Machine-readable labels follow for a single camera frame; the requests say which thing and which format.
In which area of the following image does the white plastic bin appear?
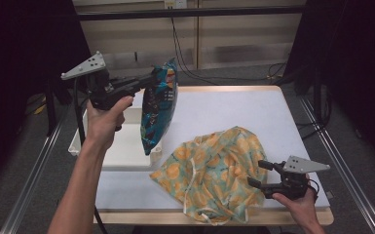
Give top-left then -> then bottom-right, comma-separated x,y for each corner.
67,106 -> 164,172

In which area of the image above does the black horizontal bar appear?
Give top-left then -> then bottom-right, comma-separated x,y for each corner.
77,5 -> 306,21

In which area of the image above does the right hand-held gripper cable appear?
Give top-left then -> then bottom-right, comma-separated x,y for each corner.
307,178 -> 321,203

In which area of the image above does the black metal stand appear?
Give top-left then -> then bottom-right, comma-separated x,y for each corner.
43,76 -> 94,137

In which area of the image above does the blue snack packet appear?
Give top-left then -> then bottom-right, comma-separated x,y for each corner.
139,58 -> 179,156

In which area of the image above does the white wall outlet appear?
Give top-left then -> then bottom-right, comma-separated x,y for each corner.
164,0 -> 188,10

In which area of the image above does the yellow floor object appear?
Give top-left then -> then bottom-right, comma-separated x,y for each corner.
33,102 -> 48,115

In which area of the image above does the black floor cable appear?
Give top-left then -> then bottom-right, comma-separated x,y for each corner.
169,16 -> 288,86

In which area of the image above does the person's right hand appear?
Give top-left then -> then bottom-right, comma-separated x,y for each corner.
271,186 -> 321,226

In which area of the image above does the dark curtain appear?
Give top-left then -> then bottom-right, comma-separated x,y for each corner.
0,0 -> 102,196
281,0 -> 375,170

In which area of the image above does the white table mat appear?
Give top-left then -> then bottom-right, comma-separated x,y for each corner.
94,91 -> 331,212

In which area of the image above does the wooden table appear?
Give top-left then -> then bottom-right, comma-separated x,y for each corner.
93,85 -> 335,226

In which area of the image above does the aluminium floor rail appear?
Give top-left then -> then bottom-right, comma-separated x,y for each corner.
0,113 -> 66,234
298,96 -> 375,234

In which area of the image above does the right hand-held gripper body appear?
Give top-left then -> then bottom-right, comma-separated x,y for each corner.
262,155 -> 331,201

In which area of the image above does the orange print fabric bag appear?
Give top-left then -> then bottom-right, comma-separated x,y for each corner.
149,126 -> 270,226

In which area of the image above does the person's left hand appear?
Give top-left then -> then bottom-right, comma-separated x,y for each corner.
84,96 -> 134,151

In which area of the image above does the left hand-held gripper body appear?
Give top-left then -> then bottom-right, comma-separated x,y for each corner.
60,51 -> 137,111

